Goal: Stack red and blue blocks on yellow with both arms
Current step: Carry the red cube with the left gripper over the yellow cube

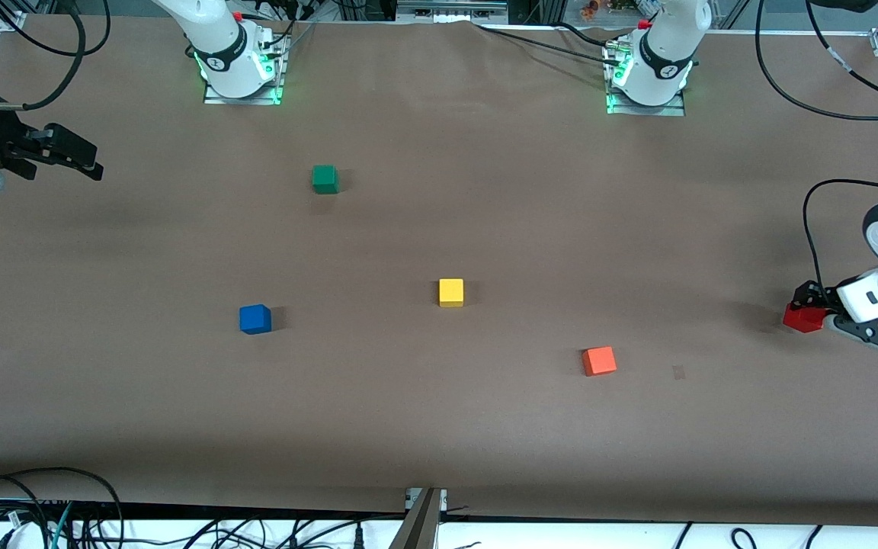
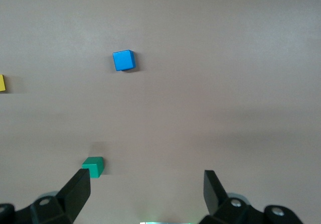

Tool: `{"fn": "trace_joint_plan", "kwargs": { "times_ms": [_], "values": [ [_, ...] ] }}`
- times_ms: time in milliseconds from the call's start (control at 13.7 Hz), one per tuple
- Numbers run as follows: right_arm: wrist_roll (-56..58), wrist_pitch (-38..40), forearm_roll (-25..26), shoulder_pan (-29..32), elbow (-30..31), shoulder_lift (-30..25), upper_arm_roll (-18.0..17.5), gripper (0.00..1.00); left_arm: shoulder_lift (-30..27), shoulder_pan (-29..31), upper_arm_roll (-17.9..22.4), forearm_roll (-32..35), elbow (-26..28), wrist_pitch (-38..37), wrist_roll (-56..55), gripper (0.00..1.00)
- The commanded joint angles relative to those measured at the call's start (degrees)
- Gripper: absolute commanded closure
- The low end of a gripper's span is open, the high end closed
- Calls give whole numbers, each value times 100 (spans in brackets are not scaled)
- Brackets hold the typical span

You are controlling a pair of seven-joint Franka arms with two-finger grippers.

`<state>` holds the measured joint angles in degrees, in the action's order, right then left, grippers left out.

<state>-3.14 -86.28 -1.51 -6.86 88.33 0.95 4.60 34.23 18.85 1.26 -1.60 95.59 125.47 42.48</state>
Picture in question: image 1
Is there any red block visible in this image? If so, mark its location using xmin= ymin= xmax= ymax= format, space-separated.
xmin=782 ymin=300 xmax=828 ymax=335

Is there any orange block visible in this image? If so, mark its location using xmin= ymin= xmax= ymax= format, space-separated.
xmin=582 ymin=346 xmax=617 ymax=377

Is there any blue block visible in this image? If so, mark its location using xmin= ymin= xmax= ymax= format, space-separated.
xmin=239 ymin=304 xmax=273 ymax=336

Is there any aluminium profile bar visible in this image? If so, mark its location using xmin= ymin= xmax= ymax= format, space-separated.
xmin=389 ymin=488 xmax=447 ymax=549

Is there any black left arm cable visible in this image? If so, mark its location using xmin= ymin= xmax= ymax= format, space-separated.
xmin=756 ymin=0 xmax=878 ymax=295

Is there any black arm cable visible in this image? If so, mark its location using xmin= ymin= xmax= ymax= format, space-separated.
xmin=0 ymin=0 xmax=112 ymax=113
xmin=756 ymin=0 xmax=878 ymax=295

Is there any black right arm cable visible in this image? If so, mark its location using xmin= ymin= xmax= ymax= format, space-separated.
xmin=0 ymin=0 xmax=112 ymax=113

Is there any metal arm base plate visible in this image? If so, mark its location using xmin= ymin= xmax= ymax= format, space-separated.
xmin=604 ymin=40 xmax=688 ymax=117
xmin=203 ymin=29 xmax=289 ymax=107

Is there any black cable with white label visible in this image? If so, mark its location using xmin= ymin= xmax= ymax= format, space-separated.
xmin=806 ymin=0 xmax=878 ymax=97

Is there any black looped cable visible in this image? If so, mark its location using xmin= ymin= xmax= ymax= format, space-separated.
xmin=0 ymin=467 xmax=126 ymax=549

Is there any teal cable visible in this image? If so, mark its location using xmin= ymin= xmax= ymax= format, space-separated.
xmin=49 ymin=503 xmax=74 ymax=549

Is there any black base supply cable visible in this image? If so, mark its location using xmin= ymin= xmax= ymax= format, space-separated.
xmin=473 ymin=21 xmax=623 ymax=65

